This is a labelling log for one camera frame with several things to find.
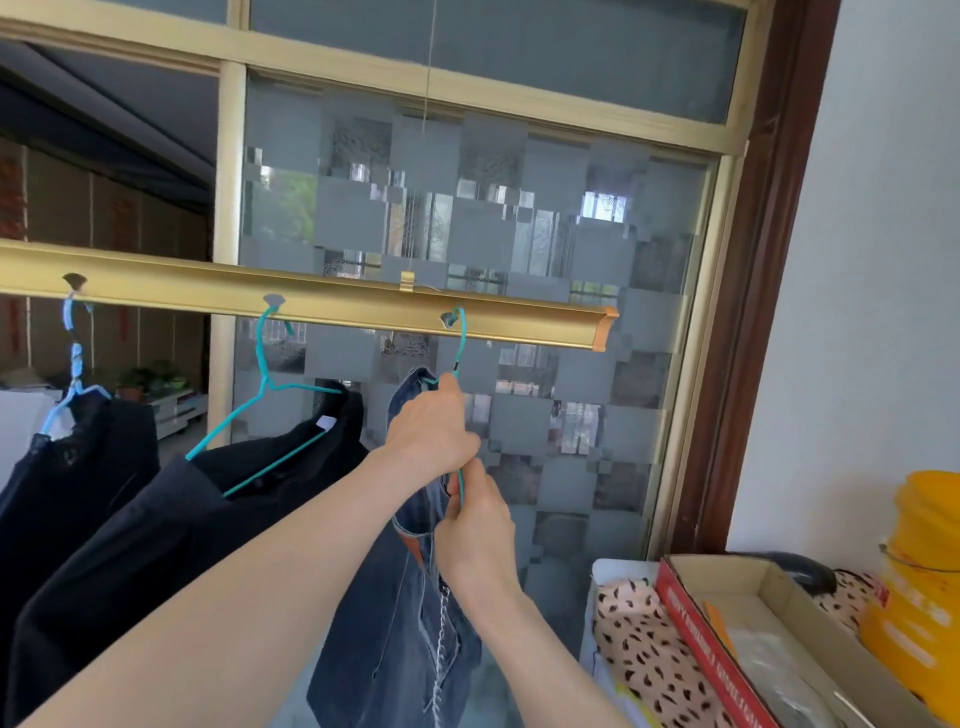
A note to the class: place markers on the person's right hand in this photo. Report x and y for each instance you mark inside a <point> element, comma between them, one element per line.
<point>476,540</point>

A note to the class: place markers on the person's left hand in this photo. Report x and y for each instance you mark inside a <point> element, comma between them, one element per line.
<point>431,439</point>

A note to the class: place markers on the gold clothes rail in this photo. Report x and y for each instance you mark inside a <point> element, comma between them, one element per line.
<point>337,300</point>

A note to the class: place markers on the black shorts with logo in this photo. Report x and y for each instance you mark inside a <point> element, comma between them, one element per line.
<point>150,540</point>

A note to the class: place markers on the black sheer blouse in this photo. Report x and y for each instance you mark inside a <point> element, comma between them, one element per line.
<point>75,480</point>

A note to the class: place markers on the person's right forearm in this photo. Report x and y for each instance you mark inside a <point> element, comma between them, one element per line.
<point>540,667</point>

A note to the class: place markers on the person's left forearm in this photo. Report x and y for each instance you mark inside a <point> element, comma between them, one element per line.
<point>225,615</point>

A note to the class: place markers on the floral patterned cloth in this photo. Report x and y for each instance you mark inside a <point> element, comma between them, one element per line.
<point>637,645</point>

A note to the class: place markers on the white low cabinet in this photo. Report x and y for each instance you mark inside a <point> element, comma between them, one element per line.
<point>180,409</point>

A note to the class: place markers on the beige cardboard box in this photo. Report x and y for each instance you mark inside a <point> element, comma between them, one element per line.
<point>750,585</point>

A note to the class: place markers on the black rounded device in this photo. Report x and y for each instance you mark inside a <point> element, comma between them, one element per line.
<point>802,570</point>

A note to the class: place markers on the gold framed glass door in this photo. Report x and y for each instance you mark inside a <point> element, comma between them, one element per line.
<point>229,150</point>

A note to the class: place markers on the yellow plastic bucket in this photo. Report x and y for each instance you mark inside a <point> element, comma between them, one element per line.
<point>922,600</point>

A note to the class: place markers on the brown door frame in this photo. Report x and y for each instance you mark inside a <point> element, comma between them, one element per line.
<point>757,262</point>

